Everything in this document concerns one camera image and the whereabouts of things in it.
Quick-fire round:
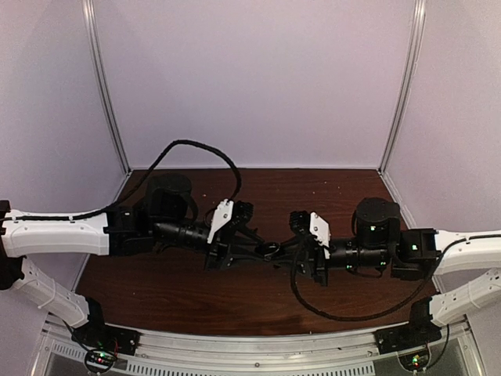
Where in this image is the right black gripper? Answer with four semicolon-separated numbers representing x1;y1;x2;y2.
271;236;390;289

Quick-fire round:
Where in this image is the black earbud charging case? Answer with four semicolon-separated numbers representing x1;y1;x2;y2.
254;242;281;262

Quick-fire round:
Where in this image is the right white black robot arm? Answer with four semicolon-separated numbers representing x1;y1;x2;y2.
267;197;500;354

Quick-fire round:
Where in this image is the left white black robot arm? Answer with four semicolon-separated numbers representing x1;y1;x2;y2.
1;173;270;351

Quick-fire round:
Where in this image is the right circuit board with leds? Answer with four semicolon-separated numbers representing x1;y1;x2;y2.
398;349;431;373

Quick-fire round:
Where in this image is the circuit board with leds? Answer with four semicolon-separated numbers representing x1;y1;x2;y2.
84;349;117;373
398;349;431;373

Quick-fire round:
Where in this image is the left circuit board with leds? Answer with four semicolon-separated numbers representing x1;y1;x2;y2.
84;349;117;373

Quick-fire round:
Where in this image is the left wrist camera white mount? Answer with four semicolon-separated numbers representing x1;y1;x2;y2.
207;198;254;244

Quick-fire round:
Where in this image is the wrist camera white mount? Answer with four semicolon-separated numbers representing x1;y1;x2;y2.
207;198;254;244
289;211;331;260

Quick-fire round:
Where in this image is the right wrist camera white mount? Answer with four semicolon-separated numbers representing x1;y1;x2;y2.
289;211;331;260

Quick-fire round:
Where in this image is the aluminium front rail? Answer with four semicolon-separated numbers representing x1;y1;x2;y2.
37;309;482;376

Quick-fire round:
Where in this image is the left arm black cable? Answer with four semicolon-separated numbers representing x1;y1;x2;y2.
7;139;243;224

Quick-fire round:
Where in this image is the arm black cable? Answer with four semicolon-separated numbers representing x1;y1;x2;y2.
289;250;431;322
7;139;243;224

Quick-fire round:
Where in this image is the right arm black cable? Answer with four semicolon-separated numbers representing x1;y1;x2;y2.
289;250;431;322

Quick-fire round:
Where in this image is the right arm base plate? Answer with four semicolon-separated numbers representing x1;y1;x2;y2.
374;324;442;355

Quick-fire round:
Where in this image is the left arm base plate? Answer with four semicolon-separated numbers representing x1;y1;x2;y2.
72;326;140;356

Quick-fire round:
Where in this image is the right aluminium frame post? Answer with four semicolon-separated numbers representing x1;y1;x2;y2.
378;0;427;175

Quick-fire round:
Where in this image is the aluminium frame post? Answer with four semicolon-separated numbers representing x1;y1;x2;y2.
81;0;131;175
378;0;427;175

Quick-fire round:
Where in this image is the left aluminium frame post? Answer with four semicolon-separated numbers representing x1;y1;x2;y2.
81;0;131;175

